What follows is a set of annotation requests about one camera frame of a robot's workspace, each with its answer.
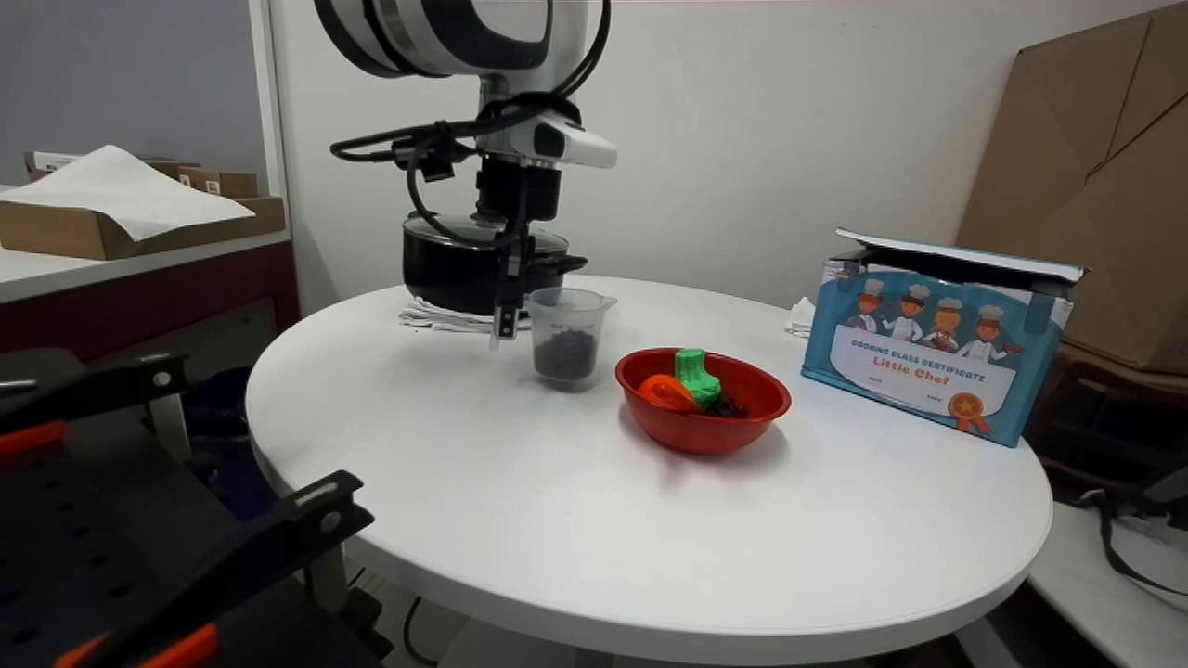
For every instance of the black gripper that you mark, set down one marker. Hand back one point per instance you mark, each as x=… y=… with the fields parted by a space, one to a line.
x=521 y=196

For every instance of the red bowl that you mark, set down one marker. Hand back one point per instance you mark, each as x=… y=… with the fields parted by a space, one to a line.
x=706 y=431

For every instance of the black cooking pot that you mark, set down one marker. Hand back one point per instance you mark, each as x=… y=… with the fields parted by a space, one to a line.
x=431 y=272

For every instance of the white cloth with red print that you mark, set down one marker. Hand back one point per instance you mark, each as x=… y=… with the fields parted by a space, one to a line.
x=430 y=319

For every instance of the orange plastic toy spoon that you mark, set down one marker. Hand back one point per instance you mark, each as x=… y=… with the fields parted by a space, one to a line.
x=666 y=394

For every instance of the green plastic toy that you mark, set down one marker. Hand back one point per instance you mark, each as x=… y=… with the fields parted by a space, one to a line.
x=697 y=376

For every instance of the white crumpled napkin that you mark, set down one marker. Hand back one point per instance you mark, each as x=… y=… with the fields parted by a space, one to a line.
x=798 y=316

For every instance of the small brown cardboard box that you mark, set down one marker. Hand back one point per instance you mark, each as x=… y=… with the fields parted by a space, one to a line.
x=228 y=183

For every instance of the dark red counter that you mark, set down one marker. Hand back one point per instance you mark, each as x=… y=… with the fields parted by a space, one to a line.
x=150 y=303

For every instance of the white paper sheet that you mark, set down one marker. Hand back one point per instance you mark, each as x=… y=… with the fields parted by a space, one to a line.
x=123 y=189

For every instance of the blue printed cardboard box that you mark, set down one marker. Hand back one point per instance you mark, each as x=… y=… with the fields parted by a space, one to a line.
x=930 y=356

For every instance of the flat cardboard tray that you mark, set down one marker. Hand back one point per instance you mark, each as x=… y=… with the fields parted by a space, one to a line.
x=49 y=231

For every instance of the large brown cardboard sheet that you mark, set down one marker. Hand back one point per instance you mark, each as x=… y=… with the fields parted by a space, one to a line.
x=1089 y=162

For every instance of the white low desk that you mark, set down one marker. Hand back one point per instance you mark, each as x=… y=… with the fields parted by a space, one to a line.
x=1115 y=618

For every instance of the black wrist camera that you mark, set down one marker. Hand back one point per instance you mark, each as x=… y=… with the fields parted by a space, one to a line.
x=431 y=151

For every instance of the black frame with orange clips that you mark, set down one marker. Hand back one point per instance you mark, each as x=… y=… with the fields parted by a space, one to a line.
x=76 y=543

